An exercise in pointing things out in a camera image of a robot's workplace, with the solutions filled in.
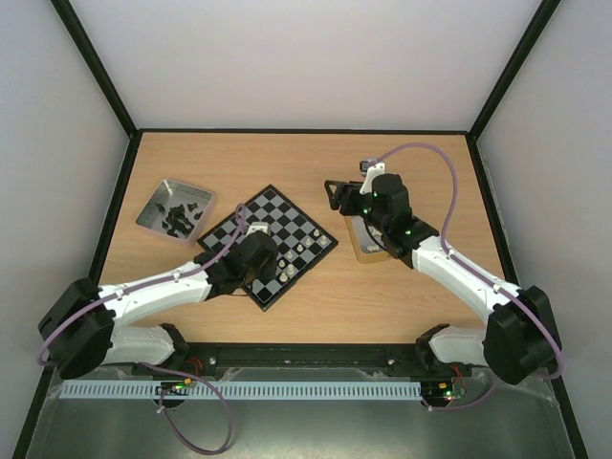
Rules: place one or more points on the pile of black chess pieces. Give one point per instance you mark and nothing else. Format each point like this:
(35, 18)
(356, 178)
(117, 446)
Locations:
(179, 221)

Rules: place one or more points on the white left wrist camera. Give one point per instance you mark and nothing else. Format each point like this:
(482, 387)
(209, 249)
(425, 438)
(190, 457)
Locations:
(258, 227)

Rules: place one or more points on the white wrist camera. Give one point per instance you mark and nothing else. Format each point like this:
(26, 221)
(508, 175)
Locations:
(258, 227)
(370, 169)

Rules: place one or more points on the black and white chessboard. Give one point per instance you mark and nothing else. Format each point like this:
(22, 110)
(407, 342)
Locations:
(289, 227)

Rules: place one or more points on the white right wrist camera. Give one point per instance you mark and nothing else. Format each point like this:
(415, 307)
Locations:
(370, 169)

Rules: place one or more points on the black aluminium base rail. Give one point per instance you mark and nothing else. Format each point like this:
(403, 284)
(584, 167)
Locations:
(395, 360)

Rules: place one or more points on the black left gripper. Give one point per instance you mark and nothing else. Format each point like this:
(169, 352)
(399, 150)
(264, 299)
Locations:
(270, 272)

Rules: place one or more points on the gold-rimmed metal tin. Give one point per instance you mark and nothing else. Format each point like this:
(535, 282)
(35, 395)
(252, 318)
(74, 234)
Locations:
(361, 236)

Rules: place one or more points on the light blue slotted cable duct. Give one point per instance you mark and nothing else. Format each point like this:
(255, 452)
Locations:
(250, 391)

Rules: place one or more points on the silver metal tin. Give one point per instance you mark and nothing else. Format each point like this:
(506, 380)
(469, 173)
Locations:
(171, 193)

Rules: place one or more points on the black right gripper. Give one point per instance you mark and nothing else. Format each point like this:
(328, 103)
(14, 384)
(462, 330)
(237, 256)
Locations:
(348, 197)

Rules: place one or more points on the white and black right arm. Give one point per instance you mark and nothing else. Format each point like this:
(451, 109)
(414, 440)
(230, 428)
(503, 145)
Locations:
(517, 339)

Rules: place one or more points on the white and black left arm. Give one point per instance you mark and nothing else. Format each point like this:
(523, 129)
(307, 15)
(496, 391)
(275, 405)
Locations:
(91, 325)

